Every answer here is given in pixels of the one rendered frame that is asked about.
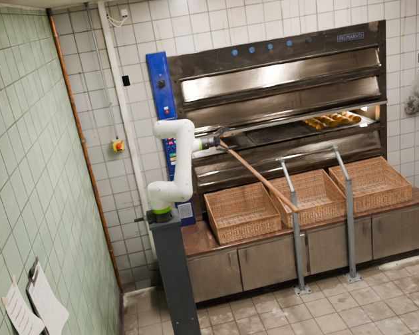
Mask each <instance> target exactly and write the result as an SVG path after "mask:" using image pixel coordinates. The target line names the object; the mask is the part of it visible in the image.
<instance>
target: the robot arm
mask: <svg viewBox="0 0 419 335"><path fill-rule="evenodd" d="M231 130H235V128H225V127H224V126H223V127H221V128H220V129H219V130H218V131H216V132H214V133H213V135H214V137H211V138H207V137H205V138H199V139H195V137H194V131H195V127H194V124H193V123H192V122H191V121H190V120H187V119H183V120H172V121H165V120H160V121H157V122H156V123H155V124H154V125H153V127H152V132H153V135H154V136H155V137H157V138H158V139H168V138H175V139H176V168H175V174H174V180H173V181H155V182H152V183H150V184H149V185H148V187H147V190H148V196H149V200H150V205H151V208H152V210H149V211H146V215H144V216H143V217H141V218H137V219H134V222H139V221H144V222H148V223H149V225H150V224H153V223H166V222H169V221H171V220H172V219H173V218H174V217H175V214H174V212H173V211H172V209H171V202H186V201H188V200H189V199H190V198H191V196H192V193H193V190H192V173H191V162H192V153H195V152H198V151H202V150H208V149H209V148H212V147H215V150H220V151H223V152H228V150H231V149H233V148H235V147H237V145H234V146H228V147H225V146H223V145H221V144H220V143H221V142H220V137H221V135H222V134H223V133H224V132H225V131H226V132H227V131H231ZM220 131H221V133H220V134H219V135H218V136H215V135H216V134H218V133H219V132H220ZM218 146H221V147H223V148H225V149H226V150H224V149H221V148H218Z"/></svg>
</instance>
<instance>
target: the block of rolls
mask: <svg viewBox="0 0 419 335"><path fill-rule="evenodd" d="M335 120H336V121H335ZM351 120H352V121H353V122H359V121H361V120H362V118H361V116H357V115H356V114H353V113H351V112H349V111H347V112H339V113H336V114H329V115H326V116H319V117H316V118H310V120H308V119H305V120H302V121H304V122H306V123H308V124H309V125H312V127H316V129H318V130H319V129H323V128H325V127H326V125H329V127H335V126H338V124H339V123H338V122H340V123H341V124H349V123H350V121H351Z"/></svg>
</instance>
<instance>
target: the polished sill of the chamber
mask: <svg viewBox="0 0 419 335"><path fill-rule="evenodd" d="M377 127H380V123H379V122H371V123H367V124H361V125H358V126H351V127H348V128H341V129H338V130H331V131H328V132H321V133H318V134H312V135H308V136H302V137H298V138H292V139H288V140H282V141H278V142H272V143H268V144H262V145H258V146H252V147H249V148H243V149H239V150H234V152H236V153H237V154H238V155H239V156H240V155H243V154H250V153H253V152H260V151H263V150H270V149H273V148H279V147H283V146H289V145H293V144H299V143H303V142H308V141H312V140H318V139H322V138H328V137H332V136H338V135H342V134H348V133H351V132H357V131H361V130H367V129H371V128H377ZM230 157H234V155H233V154H232V153H231V152H223V153H219V154H213V155H209V156H203V157H199V158H193V163H194V165H195V164H200V163H204V162H210V161H214V160H220V159H224V158H230Z"/></svg>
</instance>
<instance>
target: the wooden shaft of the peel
mask: <svg viewBox="0 0 419 335"><path fill-rule="evenodd" d="M220 142H221V144H222V145H223V146H225V147H228V145H227V144H226V143H225V142H224V141H223V140H220ZM229 151H230V152H231V153H232V154H233V155H234V156H235V157H236V158H237V159H238V160H239V161H240V162H241V163H242V164H243V165H244V166H245V167H247V168H248V169H249V170H250V171H251V172H252V173H253V174H254V175H255V176H256V177H258V178H259V179H260V180H261V181H262V182H263V183H264V184H265V185H266V186H267V187H268V188H269V189H270V190H271V191H272V192H273V193H274V194H275V195H276V196H277V197H279V198H280V199H281V200H282V201H283V202H284V203H285V204H286V205H287V206H288V207H289V208H291V209H292V210H293V211H294V212H295V213H299V210H298V209H297V208H296V207H295V206H294V205H293V204H292V203H291V202H290V201H289V200H288V199H287V198H286V197H284V196H283V195H282V194H281V193H280V192H279V191H277V190H276V189H275V188H274V187H273V186H272V185H271V184H270V183H269V182H268V181H267V180H266V179H265V178H263V177H262V176H261V175H260V174H259V173H258V172H257V171H255V170H254V169H253V168H252V167H251V166H250V165H249V164H248V163H247V162H246V161H245V160H244V159H243V158H241V157H240V156H239V155H238V154H237V153H236V152H234V151H233V150H232V149H231V150H229Z"/></svg>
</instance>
